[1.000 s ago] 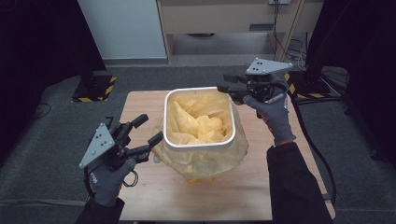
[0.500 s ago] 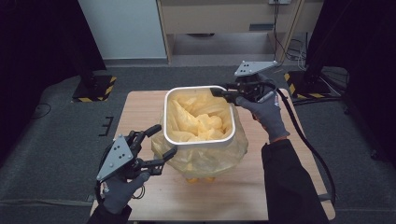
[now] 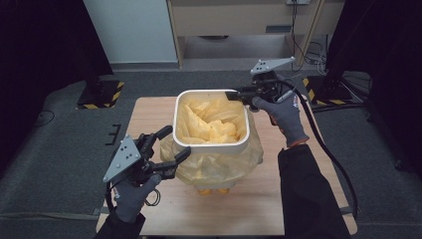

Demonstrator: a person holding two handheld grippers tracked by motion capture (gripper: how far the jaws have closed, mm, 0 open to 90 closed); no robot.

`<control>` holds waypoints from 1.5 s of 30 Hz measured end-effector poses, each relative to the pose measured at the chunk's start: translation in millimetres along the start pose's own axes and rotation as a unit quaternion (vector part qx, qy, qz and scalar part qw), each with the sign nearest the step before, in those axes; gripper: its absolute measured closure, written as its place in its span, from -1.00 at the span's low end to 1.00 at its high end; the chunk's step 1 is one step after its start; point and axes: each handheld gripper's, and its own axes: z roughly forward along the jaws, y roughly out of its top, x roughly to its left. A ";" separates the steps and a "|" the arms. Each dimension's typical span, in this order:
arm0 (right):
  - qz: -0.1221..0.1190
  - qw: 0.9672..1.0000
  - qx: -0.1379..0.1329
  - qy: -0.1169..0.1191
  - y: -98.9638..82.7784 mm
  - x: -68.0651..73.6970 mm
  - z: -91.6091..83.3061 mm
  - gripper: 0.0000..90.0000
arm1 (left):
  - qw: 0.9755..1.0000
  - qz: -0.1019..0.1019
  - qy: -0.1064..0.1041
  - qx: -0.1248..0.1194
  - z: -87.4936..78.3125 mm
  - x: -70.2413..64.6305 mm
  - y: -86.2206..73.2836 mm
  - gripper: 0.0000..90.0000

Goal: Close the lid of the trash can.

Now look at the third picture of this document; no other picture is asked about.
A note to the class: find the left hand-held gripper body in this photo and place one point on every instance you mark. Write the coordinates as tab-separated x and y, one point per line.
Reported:
124	159

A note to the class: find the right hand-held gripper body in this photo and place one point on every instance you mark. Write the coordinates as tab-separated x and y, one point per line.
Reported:
265	84

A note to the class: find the yellow plastic bag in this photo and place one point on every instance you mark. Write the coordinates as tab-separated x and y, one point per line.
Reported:
212	167

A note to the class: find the white square bucket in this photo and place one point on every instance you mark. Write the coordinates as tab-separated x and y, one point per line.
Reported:
212	148

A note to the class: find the person's right hand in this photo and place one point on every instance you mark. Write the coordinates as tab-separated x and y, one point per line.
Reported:
285	116

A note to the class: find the person's left hand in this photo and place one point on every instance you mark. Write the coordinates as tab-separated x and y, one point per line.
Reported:
131	200

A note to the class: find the striped black stand base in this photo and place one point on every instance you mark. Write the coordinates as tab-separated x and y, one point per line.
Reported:
326	91
99	96

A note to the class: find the black floor bar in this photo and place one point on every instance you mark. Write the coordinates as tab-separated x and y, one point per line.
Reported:
338	108

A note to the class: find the white panel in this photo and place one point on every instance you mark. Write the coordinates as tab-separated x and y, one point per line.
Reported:
132	30

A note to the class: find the black curtain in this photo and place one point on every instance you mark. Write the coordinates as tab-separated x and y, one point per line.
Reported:
381	49
43	49

